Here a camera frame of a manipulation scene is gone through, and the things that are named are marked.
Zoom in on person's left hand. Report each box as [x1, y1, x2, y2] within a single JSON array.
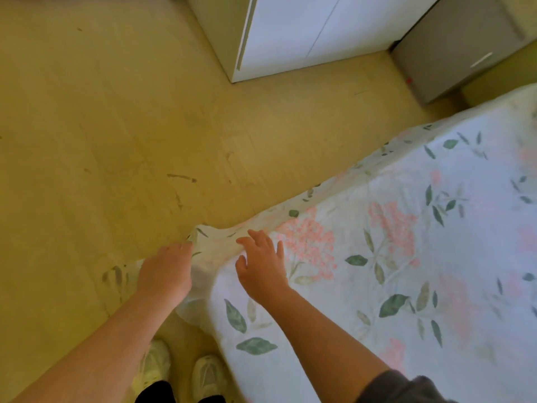
[[136, 241, 195, 309]]

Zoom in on person's right hand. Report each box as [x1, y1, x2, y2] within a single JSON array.
[[234, 229, 291, 307]]

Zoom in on floral leaf print bed sheet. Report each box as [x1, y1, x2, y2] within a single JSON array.
[[125, 83, 537, 403]]

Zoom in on person's right forearm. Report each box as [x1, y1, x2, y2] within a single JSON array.
[[264, 287, 391, 403]]

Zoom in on person's left forearm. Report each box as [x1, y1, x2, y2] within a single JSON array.
[[12, 285, 190, 403]]

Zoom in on person's white left shoe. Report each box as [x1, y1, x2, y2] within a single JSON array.
[[132, 339, 172, 395]]

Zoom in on person's white shoe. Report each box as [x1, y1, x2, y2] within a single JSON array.
[[191, 354, 229, 399], [132, 339, 172, 395]]

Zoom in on person's white right shoe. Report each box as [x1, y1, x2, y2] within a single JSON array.
[[191, 354, 229, 399]]

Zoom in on person's black trousers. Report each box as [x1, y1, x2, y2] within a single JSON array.
[[134, 379, 227, 403]]

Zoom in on dark grey right sleeve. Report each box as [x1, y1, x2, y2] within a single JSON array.
[[356, 369, 458, 403]]

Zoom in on white wardrobe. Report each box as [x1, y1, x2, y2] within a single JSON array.
[[186, 0, 444, 83]]

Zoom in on grey nightstand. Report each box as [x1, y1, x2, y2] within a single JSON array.
[[390, 0, 527, 106]]

